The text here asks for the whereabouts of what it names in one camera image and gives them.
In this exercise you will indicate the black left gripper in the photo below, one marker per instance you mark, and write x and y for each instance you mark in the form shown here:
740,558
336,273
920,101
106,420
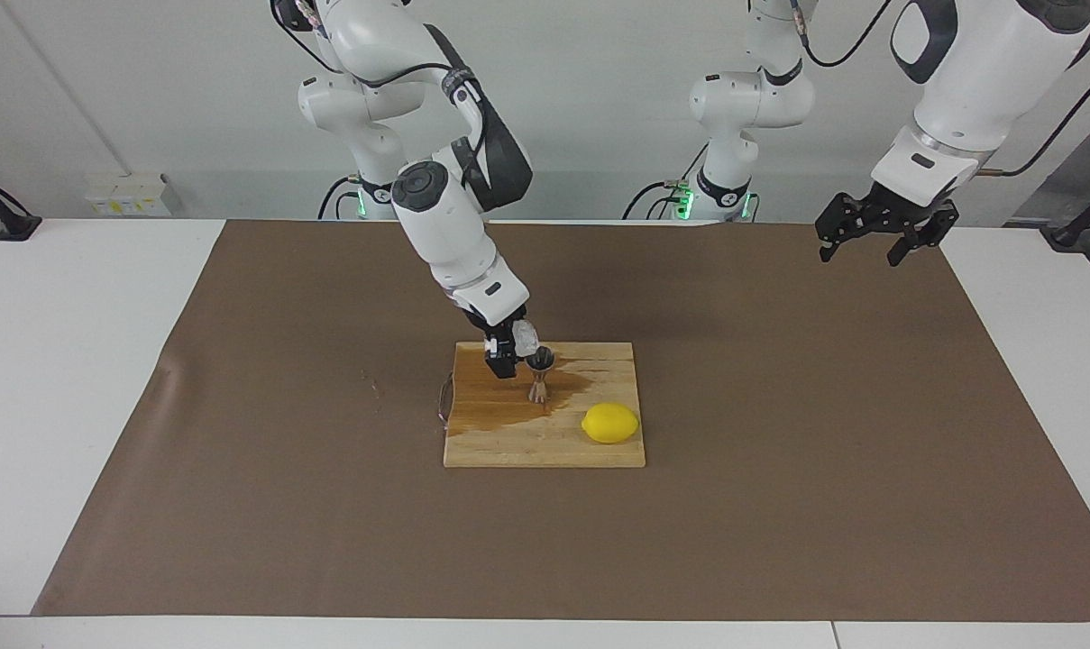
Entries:
896,212

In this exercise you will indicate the brown table mat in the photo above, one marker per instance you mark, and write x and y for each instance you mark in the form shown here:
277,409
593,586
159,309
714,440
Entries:
779,541

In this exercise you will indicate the yellow lemon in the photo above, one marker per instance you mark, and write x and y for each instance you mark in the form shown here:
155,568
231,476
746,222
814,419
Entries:
609,424

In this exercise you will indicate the wooden cutting board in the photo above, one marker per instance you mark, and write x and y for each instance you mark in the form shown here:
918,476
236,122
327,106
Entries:
526,446

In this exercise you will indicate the black clamp stand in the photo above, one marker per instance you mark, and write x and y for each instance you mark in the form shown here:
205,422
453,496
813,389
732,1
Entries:
17,227
1063,236

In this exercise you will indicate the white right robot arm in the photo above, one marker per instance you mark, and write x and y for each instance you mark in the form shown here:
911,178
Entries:
445,225

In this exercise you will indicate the steel double jigger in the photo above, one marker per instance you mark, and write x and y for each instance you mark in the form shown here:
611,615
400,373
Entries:
539,388

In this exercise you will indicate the white wall socket block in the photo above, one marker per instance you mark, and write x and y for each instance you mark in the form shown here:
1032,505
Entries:
125,194

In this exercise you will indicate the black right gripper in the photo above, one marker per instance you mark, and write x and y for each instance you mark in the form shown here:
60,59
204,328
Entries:
499,335

